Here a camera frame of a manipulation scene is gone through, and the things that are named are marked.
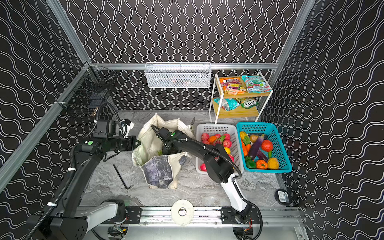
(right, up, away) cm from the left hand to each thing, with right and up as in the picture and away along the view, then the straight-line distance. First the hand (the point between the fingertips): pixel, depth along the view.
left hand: (143, 142), depth 74 cm
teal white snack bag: (+48, +23, +26) cm, 59 cm away
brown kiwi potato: (+65, 0, +25) cm, 69 cm away
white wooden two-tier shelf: (+51, +25, +12) cm, 58 cm away
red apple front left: (+31, -16, +12) cm, 36 cm away
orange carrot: (+59, -6, +22) cm, 63 cm away
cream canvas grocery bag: (+9, -14, -1) cm, 16 cm away
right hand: (+11, -10, +18) cm, 23 cm away
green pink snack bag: (+60, +32, +10) cm, 69 cm away
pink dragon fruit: (+42, 0, +22) cm, 47 cm away
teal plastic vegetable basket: (+77, -8, +18) cm, 79 cm away
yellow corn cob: (+58, +2, +27) cm, 64 cm away
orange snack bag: (+47, +30, +10) cm, 57 cm away
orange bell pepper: (+64, -14, +13) cm, 67 cm away
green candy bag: (+61, +24, +27) cm, 71 cm away
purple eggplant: (+64, -5, +21) cm, 68 cm away
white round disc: (+21, -38, -1) cm, 43 cm away
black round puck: (+72, -29, +5) cm, 78 cm away
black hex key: (-16, -23, +12) cm, 31 cm away
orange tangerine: (+37, -1, +23) cm, 44 cm away
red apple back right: (+46, -3, +22) cm, 51 cm away
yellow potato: (+72, -14, +14) cm, 75 cm away
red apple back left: (+33, +1, +26) cm, 42 cm away
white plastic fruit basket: (+42, +6, +27) cm, 50 cm away
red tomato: (+71, -4, +20) cm, 74 cm away
